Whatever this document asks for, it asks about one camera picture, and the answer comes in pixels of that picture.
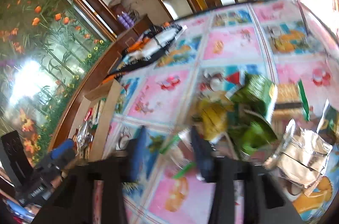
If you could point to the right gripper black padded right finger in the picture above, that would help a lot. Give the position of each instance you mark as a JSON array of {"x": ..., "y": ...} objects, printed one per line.
[{"x": 204, "y": 159}]

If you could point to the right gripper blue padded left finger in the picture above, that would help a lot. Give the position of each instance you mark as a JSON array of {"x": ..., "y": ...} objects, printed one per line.
[{"x": 135, "y": 149}]

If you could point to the brown cardboard box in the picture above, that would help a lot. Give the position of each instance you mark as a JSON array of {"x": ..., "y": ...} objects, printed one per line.
[{"x": 111, "y": 92}]

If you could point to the silver foil snack packet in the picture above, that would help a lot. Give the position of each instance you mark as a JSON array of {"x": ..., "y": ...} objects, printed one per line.
[{"x": 301, "y": 157}]

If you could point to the red white candy packet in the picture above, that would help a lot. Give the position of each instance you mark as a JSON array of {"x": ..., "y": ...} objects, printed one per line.
[{"x": 179, "y": 154}]

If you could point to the yellow snack packet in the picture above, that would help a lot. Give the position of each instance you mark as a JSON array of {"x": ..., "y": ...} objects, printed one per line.
[{"x": 212, "y": 117}]

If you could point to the red snack packet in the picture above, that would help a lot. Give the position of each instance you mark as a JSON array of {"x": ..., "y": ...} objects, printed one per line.
[{"x": 88, "y": 115}]

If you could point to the green snack packet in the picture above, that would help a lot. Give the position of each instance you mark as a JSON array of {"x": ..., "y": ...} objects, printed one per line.
[{"x": 253, "y": 97}]

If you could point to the green-edged cracker packet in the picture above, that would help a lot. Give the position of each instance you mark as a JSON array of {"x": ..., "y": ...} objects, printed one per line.
[{"x": 291, "y": 102}]

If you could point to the black white orange bag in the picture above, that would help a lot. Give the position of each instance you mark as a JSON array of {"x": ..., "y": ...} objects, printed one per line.
[{"x": 152, "y": 44}]

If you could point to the wooden sideboard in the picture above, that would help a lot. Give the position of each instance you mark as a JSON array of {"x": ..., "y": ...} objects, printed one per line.
[{"x": 95, "y": 76}]

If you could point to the purple bottle left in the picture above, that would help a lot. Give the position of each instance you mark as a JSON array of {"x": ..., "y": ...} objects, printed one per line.
[{"x": 121, "y": 19}]

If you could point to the purple bottle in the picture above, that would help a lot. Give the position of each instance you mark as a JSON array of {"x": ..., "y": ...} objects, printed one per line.
[
  {"x": 128, "y": 19},
  {"x": 121, "y": 19}
]

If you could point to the purple bottle right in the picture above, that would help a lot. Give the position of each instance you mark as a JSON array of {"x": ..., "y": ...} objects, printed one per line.
[{"x": 128, "y": 19}]

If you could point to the flower painted glass panel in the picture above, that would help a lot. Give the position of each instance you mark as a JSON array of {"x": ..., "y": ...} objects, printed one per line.
[{"x": 47, "y": 49}]

